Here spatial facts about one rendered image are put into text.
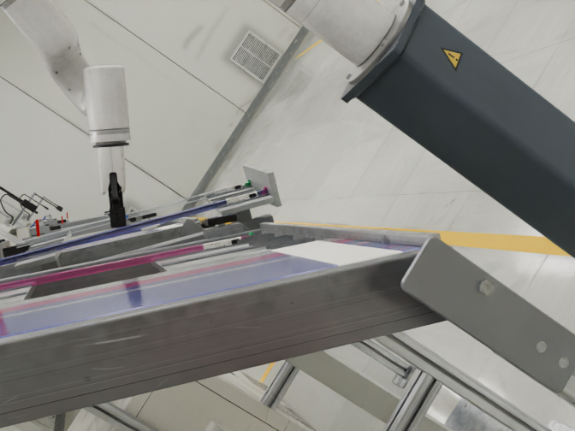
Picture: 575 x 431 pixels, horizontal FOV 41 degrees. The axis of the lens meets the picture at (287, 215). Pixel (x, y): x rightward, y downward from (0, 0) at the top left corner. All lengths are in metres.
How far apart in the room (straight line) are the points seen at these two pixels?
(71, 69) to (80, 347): 1.17
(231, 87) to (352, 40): 7.50
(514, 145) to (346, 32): 0.38
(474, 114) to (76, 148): 7.44
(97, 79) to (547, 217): 0.95
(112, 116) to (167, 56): 7.28
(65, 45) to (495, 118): 0.84
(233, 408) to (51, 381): 1.56
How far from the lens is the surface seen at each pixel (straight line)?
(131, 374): 0.61
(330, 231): 0.94
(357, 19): 1.47
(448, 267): 0.62
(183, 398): 2.12
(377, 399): 1.71
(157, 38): 8.93
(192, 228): 2.02
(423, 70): 1.45
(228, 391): 2.14
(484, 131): 1.51
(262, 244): 1.10
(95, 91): 1.64
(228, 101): 8.93
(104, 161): 1.63
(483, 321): 0.64
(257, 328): 0.62
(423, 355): 1.46
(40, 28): 1.62
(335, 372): 1.66
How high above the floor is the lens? 0.99
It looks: 13 degrees down
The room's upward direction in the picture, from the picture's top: 56 degrees counter-clockwise
